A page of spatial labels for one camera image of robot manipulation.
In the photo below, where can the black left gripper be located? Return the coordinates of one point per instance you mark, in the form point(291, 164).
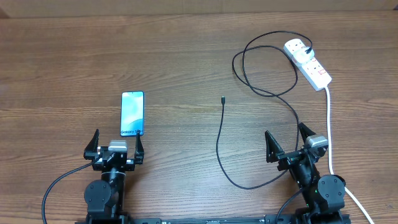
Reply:
point(129, 164)

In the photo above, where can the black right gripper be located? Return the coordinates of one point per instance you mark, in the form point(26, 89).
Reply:
point(275, 153)

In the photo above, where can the blue Galaxy smartphone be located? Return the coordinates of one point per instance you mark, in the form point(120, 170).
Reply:
point(132, 113)

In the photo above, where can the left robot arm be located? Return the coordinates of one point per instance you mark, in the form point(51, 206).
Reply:
point(105, 197)

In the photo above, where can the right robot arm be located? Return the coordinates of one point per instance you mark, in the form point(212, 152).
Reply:
point(323, 195)

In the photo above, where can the white charger plug adapter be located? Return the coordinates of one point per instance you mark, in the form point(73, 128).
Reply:
point(304, 55)

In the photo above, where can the white power strip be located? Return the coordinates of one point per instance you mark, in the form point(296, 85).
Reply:
point(313, 71)

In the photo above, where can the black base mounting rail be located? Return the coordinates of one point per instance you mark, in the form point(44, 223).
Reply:
point(214, 221)

